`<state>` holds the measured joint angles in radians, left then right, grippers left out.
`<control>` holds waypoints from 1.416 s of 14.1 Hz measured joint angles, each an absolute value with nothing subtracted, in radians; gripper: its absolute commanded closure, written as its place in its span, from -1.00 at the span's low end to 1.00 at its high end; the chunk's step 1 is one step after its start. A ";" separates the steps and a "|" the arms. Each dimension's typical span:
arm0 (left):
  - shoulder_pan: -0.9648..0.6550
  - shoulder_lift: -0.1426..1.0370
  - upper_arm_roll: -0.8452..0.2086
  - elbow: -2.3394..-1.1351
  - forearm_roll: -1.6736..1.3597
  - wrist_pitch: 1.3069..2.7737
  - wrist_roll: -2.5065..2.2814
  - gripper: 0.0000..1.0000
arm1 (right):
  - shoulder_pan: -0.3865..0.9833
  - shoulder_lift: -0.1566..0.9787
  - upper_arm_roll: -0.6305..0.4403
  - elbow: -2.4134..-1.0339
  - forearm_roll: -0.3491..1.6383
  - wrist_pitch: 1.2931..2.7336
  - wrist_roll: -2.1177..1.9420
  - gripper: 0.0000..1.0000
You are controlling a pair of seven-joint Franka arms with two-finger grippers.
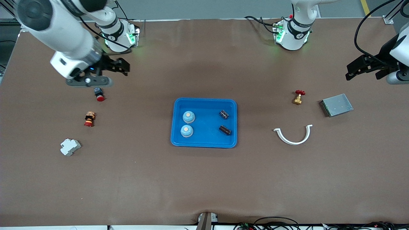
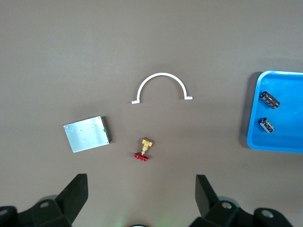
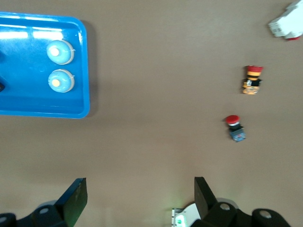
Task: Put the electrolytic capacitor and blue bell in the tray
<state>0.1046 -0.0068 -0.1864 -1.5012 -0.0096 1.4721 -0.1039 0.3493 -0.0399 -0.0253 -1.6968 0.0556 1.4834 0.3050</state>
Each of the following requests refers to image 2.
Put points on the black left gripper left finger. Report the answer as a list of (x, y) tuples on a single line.
[(71, 198)]

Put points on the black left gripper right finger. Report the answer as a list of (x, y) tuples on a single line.
[(206, 201)]

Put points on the long brown electrolytic capacitor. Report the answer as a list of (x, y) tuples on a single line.
[(270, 100)]

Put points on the blue plastic tray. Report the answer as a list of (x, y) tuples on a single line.
[(288, 137)]

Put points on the silver metal power module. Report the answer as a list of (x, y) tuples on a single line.
[(86, 134)]

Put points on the brown table mat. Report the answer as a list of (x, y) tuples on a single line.
[(71, 47)]

